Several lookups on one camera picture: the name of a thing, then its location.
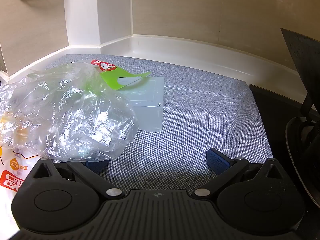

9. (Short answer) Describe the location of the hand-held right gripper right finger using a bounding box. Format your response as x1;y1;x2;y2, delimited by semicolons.
192;147;287;201

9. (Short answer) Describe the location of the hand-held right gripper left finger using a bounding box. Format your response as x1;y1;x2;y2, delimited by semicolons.
25;158;126;201

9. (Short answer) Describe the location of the clear plastic bag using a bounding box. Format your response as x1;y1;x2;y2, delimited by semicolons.
0;61;139;161

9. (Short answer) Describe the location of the translucent plastic box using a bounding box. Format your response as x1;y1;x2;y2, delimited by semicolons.
117;76;165;132

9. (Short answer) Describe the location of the green rabbit print package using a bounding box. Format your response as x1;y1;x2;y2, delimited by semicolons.
75;59;152;93

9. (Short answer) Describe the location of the black stove top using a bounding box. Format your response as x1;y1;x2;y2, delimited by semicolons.
249;84;320;170

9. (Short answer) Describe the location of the black round pan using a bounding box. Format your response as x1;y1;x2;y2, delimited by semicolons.
285;116;320;207

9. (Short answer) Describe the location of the white bag orange print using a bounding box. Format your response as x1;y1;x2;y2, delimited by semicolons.
0;115;50;240

